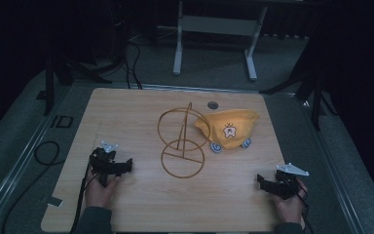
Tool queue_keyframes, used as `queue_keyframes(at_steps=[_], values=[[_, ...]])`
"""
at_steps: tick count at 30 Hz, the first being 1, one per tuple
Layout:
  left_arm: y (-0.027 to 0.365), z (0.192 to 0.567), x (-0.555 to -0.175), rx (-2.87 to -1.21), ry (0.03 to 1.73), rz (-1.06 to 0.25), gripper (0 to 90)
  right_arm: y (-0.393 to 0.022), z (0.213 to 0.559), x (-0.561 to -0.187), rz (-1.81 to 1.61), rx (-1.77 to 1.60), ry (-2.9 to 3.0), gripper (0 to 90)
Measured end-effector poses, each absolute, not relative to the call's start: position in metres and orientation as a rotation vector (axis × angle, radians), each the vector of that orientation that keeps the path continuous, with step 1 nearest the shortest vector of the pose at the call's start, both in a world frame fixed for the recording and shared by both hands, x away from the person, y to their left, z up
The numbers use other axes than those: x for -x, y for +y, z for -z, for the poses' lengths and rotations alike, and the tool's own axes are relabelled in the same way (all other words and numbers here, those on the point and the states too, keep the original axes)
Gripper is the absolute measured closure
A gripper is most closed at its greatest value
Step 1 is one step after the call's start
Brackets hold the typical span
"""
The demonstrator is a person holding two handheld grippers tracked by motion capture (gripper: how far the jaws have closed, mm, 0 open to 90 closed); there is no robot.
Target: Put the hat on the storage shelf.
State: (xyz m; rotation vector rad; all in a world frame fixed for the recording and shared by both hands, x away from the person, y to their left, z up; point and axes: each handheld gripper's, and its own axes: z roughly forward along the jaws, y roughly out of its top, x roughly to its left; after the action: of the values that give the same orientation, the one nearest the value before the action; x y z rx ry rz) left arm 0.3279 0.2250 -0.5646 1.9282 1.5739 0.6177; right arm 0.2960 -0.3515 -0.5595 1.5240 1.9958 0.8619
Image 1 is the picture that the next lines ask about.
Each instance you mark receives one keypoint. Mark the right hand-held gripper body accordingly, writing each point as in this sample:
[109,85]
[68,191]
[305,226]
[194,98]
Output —
[287,185]

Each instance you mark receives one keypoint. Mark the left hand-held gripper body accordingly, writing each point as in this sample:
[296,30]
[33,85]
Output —
[103,162]

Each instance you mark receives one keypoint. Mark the person's right hand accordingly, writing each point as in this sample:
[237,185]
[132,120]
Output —
[289,208]

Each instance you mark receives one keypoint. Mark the person's left hand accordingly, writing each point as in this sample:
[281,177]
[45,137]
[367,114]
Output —
[101,192]

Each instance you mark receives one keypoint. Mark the yellow cartoon hat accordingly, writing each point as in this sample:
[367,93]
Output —
[231,123]

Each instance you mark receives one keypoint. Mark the black tripod stand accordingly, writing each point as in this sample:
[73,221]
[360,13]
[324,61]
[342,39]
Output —
[49,81]
[315,87]

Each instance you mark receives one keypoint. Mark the white metal desk frame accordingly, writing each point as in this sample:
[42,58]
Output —
[220,25]

